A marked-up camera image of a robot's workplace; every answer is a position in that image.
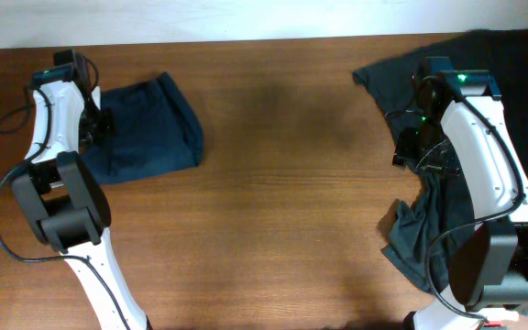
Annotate dark blue shorts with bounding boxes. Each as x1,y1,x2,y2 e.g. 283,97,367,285
82,72,204,185

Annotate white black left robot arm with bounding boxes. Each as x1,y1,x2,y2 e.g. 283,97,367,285
8,63,151,329

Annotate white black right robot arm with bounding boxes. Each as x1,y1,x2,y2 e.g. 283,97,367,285
392,69,528,329

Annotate dark grey t-shirt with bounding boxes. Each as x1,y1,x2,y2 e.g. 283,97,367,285
352,28,528,294

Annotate white red garment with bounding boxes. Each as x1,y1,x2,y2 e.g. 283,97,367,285
481,307,528,329

